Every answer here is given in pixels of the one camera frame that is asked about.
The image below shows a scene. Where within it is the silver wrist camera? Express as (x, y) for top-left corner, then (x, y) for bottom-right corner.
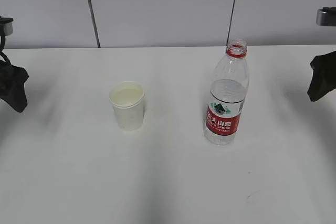
(316, 7), (336, 27)
(0, 16), (14, 36)

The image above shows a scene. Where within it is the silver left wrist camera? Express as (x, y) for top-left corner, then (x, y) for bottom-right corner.
(0, 16), (14, 36)

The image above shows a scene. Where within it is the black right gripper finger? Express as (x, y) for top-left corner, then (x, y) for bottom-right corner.
(307, 51), (336, 102)

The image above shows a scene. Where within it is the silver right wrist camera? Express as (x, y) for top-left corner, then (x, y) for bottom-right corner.
(316, 7), (336, 27)

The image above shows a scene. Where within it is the white paper cup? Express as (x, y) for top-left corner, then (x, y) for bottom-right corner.
(109, 81), (145, 131)

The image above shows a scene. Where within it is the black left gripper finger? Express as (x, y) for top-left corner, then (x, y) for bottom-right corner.
(1, 60), (29, 113)

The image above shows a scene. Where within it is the Nongfu Spring water bottle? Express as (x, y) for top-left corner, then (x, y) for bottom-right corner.
(204, 39), (249, 145)

